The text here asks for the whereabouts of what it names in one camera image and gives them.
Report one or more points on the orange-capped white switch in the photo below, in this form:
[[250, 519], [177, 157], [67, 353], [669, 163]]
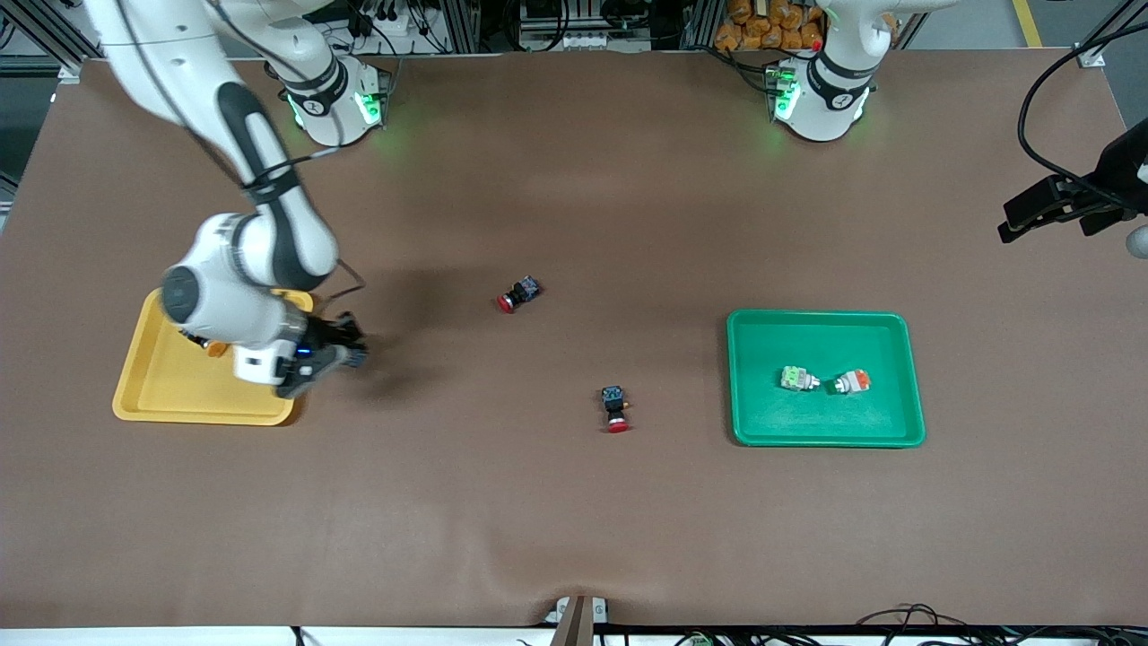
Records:
[[856, 382]]

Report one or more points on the yellow plastic tray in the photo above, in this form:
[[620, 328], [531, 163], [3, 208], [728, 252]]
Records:
[[179, 395]]

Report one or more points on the yellow mushroom push button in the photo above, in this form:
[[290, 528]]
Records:
[[216, 348]]

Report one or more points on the brown table mat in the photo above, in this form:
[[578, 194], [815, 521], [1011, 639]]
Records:
[[574, 520]]

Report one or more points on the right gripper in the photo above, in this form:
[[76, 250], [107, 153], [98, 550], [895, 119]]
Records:
[[324, 336]]

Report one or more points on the aluminium corner bracket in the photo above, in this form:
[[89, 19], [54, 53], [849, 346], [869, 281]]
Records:
[[1091, 56], [71, 73]]

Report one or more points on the metal bracket with post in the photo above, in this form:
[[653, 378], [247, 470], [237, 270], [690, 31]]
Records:
[[574, 624]]

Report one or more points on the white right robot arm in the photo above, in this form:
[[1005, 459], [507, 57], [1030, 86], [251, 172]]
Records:
[[215, 305]]

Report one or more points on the red mushroom push button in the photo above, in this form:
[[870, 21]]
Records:
[[614, 399], [520, 292]]

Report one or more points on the green button with green label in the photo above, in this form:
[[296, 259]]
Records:
[[794, 378]]

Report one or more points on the white power strip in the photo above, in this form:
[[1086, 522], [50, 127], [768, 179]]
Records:
[[395, 22]]

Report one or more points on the orange packets pile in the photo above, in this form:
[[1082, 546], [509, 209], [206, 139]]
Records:
[[753, 31]]

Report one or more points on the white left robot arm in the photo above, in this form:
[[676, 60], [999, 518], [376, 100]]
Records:
[[825, 99]]

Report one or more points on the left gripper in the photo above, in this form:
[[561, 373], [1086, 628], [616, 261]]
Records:
[[1123, 172]]

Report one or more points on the aluminium frame post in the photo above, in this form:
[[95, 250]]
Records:
[[459, 27], [704, 25]]

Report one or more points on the green plastic tray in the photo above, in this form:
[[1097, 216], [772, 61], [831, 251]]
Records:
[[807, 422]]

